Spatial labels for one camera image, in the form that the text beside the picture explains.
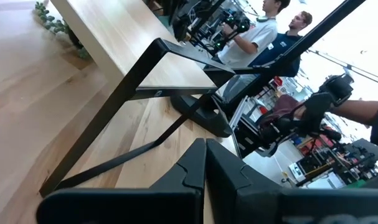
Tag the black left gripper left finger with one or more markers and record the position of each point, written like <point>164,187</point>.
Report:
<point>114,207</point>

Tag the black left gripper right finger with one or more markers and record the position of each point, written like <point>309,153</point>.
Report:
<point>300,207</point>

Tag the person's forearm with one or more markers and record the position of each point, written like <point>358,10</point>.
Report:
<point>357,110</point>

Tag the cluttered workbench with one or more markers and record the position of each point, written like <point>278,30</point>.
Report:
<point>332,165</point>

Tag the person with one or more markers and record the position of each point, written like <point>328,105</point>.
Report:
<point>282,46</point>
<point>257,37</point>

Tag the small green potted plant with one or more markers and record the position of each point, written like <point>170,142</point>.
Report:
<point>51,23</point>

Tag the black aluminium table frame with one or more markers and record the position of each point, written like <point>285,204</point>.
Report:
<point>319,31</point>

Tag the wooden shelf with black frame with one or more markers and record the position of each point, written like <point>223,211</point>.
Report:
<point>139,31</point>

